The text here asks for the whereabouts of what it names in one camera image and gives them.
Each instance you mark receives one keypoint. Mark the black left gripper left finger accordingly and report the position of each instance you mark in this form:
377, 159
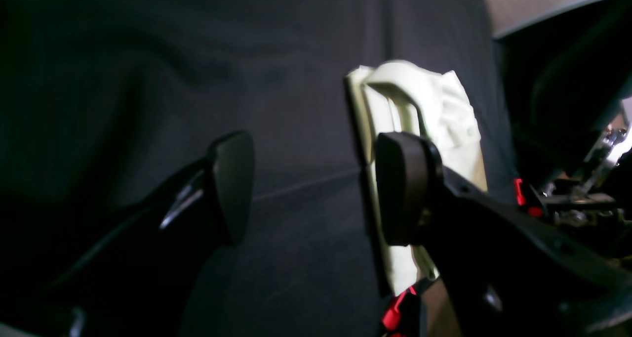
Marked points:
134, 274

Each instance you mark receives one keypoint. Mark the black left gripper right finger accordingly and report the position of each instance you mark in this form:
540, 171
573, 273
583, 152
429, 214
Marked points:
506, 274

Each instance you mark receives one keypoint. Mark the light green T-shirt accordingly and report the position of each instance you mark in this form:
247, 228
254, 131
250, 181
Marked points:
399, 96

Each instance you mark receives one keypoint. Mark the red clamp right edge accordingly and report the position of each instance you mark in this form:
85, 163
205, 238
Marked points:
521, 196

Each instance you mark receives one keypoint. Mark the red black clamp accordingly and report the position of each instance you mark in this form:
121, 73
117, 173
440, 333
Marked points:
402, 317

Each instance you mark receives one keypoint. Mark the black table cloth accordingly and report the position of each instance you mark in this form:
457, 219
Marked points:
103, 100

